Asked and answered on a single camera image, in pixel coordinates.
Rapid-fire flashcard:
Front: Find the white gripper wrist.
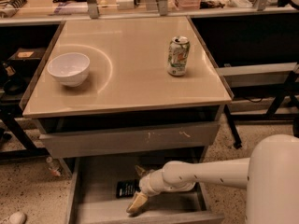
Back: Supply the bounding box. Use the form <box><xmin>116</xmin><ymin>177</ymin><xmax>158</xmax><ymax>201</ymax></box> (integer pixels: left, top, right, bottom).
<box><xmin>126</xmin><ymin>165</ymin><xmax>165</xmax><ymax>215</ymax></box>

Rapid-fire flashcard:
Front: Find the dark blue rxbar wrapper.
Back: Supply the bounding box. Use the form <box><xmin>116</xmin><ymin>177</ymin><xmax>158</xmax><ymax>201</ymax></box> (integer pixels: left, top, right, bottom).
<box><xmin>116</xmin><ymin>179</ymin><xmax>140</xmax><ymax>198</ymax></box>

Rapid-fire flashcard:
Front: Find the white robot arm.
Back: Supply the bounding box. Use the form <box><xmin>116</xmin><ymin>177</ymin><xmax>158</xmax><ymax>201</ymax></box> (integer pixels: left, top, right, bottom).
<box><xmin>127</xmin><ymin>134</ymin><xmax>299</xmax><ymax>224</ymax></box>

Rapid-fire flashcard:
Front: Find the open middle drawer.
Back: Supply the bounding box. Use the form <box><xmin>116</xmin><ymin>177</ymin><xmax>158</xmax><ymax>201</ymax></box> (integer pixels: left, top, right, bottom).
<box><xmin>65</xmin><ymin>147</ymin><xmax>224</xmax><ymax>224</ymax></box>

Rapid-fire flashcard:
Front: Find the grey drawer cabinet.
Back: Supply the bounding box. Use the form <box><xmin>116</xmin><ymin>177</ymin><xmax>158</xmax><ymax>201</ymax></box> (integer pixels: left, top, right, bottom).
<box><xmin>19</xmin><ymin>16</ymin><xmax>235</xmax><ymax>224</ymax></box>

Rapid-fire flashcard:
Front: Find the closed top drawer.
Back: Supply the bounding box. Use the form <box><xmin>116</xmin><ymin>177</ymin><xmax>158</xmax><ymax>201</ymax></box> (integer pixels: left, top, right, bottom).
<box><xmin>40</xmin><ymin>121</ymin><xmax>220</xmax><ymax>159</ymax></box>

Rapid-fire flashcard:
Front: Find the white shoe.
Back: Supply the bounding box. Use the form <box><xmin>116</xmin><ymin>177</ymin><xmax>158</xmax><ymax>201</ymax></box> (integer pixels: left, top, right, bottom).
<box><xmin>0</xmin><ymin>211</ymin><xmax>27</xmax><ymax>224</ymax></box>

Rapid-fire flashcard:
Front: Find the white ceramic bowl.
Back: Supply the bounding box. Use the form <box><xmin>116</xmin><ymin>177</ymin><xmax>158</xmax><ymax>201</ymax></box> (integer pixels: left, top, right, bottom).
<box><xmin>47</xmin><ymin>52</ymin><xmax>90</xmax><ymax>87</ymax></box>

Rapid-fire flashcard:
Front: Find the green white soda can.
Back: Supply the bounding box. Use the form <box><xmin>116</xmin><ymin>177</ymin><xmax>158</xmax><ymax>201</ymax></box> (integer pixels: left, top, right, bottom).
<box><xmin>167</xmin><ymin>36</ymin><xmax>190</xmax><ymax>77</ymax></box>

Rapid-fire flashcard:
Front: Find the black box with label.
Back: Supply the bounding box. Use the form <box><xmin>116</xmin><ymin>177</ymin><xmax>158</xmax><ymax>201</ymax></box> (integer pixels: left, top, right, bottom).
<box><xmin>8</xmin><ymin>48</ymin><xmax>46</xmax><ymax>64</ymax></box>

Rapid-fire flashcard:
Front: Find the black coiled tool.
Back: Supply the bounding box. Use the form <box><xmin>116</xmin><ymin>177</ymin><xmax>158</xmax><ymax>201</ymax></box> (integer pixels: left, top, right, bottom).
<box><xmin>0</xmin><ymin>0</ymin><xmax>27</xmax><ymax>18</ymax></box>

